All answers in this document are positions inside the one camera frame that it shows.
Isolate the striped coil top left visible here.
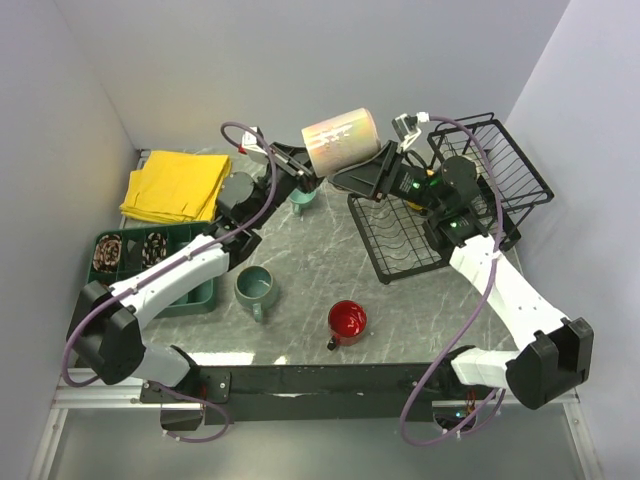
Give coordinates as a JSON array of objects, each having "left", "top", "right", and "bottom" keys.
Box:
[{"left": 92, "top": 234, "right": 122, "bottom": 272}]

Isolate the striped coil top middle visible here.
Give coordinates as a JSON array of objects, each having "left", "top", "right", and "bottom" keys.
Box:
[{"left": 141, "top": 232, "right": 167, "bottom": 268}]

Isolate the black wire dish rack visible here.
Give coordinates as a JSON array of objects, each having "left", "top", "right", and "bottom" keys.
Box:
[{"left": 347, "top": 112, "right": 554, "bottom": 284}]

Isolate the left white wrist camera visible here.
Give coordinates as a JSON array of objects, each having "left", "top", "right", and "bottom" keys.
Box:
[{"left": 239, "top": 126, "right": 268, "bottom": 163}]

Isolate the small teal cup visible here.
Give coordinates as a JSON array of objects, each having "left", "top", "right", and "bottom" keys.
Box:
[{"left": 288, "top": 189, "right": 316, "bottom": 216}]

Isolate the red mug black handle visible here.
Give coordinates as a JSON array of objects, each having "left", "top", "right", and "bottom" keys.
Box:
[{"left": 327, "top": 300, "right": 368, "bottom": 351}]

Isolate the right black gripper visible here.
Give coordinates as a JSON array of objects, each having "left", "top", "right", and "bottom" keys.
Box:
[{"left": 328, "top": 140, "right": 445, "bottom": 214}]

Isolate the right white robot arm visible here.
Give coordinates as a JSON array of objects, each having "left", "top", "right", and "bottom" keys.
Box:
[{"left": 329, "top": 143, "right": 594, "bottom": 410}]

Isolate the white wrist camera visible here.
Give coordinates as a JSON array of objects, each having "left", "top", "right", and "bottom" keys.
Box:
[
  {"left": 239, "top": 126, "right": 268, "bottom": 163},
  {"left": 391, "top": 111, "right": 430, "bottom": 153}
]

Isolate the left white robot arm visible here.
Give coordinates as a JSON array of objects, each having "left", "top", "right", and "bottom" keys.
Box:
[{"left": 63, "top": 142, "right": 322, "bottom": 402}]

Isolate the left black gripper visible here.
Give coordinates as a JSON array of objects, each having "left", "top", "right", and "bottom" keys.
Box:
[{"left": 250, "top": 141, "right": 343, "bottom": 229}]

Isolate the striped coil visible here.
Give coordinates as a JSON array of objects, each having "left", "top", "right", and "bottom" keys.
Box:
[
  {"left": 92, "top": 234, "right": 122, "bottom": 272},
  {"left": 141, "top": 232, "right": 167, "bottom": 268}
]

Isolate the black front base bar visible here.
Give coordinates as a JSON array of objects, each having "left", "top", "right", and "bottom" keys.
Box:
[{"left": 199, "top": 362, "right": 451, "bottom": 426}]

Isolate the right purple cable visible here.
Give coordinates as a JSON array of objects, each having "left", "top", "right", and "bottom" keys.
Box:
[{"left": 399, "top": 115, "right": 507, "bottom": 447}]

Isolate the pink mug dark interior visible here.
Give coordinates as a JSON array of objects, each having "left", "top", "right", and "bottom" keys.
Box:
[{"left": 301, "top": 108, "right": 381, "bottom": 193}]

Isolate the cream floral mug green interior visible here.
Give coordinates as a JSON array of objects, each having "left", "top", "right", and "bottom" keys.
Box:
[{"left": 462, "top": 155, "right": 485, "bottom": 172}]

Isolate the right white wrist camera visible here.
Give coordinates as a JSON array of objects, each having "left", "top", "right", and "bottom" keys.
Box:
[{"left": 391, "top": 111, "right": 430, "bottom": 153}]

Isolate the grey-green glazed mug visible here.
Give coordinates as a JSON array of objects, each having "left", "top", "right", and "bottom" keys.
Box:
[{"left": 234, "top": 266, "right": 279, "bottom": 323}]

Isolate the green compartment tray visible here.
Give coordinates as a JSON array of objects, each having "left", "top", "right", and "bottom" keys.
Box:
[{"left": 87, "top": 222, "right": 217, "bottom": 318}]

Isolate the yellow folded cloth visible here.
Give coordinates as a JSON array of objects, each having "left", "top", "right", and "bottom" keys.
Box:
[{"left": 120, "top": 150, "right": 232, "bottom": 224}]

